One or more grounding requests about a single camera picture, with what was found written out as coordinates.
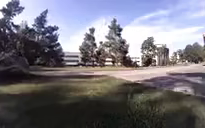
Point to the slim conifer tree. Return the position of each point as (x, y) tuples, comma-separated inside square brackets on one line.
[(88, 48)]

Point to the tall conifer tree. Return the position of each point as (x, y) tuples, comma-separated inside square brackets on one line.
[(116, 43)]

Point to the long low white building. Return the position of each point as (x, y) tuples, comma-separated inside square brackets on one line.
[(71, 58)]

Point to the green grass lawn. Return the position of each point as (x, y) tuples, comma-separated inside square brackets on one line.
[(73, 100)]

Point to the round-crowned tree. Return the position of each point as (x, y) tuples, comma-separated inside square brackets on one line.
[(147, 50)]

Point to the tall grey building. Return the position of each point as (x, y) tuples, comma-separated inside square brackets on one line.
[(163, 56)]

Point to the group of dark conifers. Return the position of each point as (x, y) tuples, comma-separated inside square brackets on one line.
[(33, 43)]

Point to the grey asphalt road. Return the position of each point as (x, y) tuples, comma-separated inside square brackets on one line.
[(176, 75)]

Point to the row of trees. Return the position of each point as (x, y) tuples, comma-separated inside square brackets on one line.
[(193, 53)]

